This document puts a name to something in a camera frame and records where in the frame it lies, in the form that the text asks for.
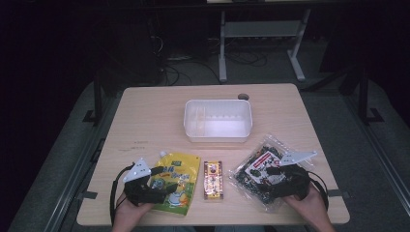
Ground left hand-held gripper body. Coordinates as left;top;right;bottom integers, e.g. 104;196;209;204
122;157;169;207

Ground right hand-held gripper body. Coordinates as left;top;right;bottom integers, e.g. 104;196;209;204
272;150;318;200

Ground clear bag of dark seaweed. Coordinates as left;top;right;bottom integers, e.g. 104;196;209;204
228;133;318;214

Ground yellow spout pouch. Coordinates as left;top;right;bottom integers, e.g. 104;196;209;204
148;150;202;217

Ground white plastic container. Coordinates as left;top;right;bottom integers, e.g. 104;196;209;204
183;99;253;144

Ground person's left hand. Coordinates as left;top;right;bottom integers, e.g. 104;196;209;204
114;191;156;224

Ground person's right hand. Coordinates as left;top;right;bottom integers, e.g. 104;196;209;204
282;184;327;220

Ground small red yellow snack packet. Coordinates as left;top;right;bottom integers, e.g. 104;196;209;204
203;160;224;201

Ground black metal stand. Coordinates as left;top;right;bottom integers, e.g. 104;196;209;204
81;71;104;126
357;66;385;126

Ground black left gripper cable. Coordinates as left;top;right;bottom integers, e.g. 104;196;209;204
109;163;135;225

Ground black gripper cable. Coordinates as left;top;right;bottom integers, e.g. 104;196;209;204
109;163;135;225
306;170;330;211

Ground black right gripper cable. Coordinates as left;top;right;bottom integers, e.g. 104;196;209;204
306;170;330;211

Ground black floor cables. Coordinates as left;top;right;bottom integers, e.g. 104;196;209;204
151;34;269;87

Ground white metal desk frame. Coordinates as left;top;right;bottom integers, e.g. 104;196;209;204
218;9;312;83

